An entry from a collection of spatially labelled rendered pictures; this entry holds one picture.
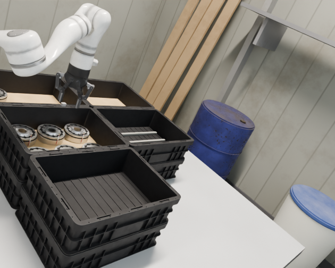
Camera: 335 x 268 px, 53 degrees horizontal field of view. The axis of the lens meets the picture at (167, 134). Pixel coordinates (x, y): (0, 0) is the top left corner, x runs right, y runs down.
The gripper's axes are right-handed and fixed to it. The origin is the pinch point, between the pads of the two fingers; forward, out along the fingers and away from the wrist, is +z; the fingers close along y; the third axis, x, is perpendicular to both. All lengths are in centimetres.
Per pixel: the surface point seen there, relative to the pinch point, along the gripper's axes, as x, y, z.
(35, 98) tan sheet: 27.8, -19.8, 17.4
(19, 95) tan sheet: 24.5, -25.7, 17.4
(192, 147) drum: 138, 82, 60
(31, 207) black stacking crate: -36.4, 5.3, 19.6
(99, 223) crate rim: -46, 25, 9
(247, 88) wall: 190, 116, 6
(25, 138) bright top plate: -11.4, -8.2, 14.2
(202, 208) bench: 10, 68, 30
